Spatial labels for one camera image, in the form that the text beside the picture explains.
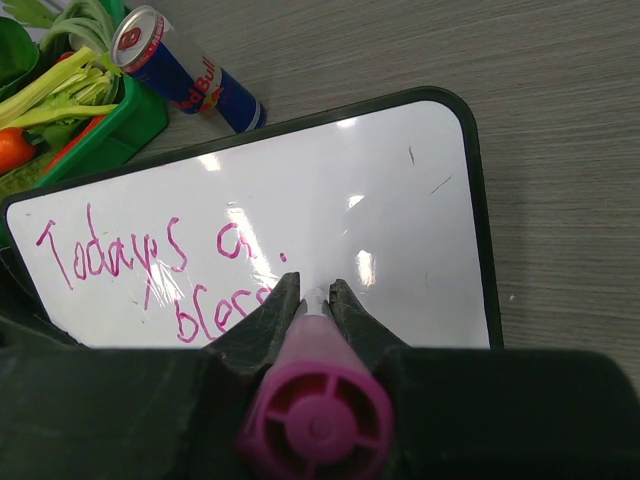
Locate orange carrot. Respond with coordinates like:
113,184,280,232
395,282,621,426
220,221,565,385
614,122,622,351
0,127,37,174

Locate green plastic tray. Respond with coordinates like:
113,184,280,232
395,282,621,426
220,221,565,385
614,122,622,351
0,0,169,246

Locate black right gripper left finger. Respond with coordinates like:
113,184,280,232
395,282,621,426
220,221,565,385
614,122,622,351
1,273,300,479

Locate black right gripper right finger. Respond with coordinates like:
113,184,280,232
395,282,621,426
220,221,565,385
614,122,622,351
329,280,639,479

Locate white whiteboard black frame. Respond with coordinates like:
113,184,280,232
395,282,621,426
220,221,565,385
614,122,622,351
1,87,503,349

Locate pink capped white marker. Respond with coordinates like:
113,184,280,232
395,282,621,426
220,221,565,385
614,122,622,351
236,288,395,479

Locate green long beans bundle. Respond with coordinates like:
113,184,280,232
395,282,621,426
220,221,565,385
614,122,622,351
38,1,115,55

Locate Red Bull can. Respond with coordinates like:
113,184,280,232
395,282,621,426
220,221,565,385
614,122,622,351
110,5,266,134

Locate red chili pepper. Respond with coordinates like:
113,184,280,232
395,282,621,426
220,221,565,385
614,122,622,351
42,116,105,175

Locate green celery stalks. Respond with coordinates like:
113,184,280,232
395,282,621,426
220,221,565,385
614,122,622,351
1,47,120,129

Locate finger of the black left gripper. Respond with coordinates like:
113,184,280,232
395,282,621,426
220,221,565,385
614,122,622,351
1,247,80,348

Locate bok choy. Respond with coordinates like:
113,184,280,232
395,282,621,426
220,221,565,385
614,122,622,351
0,17,40,101

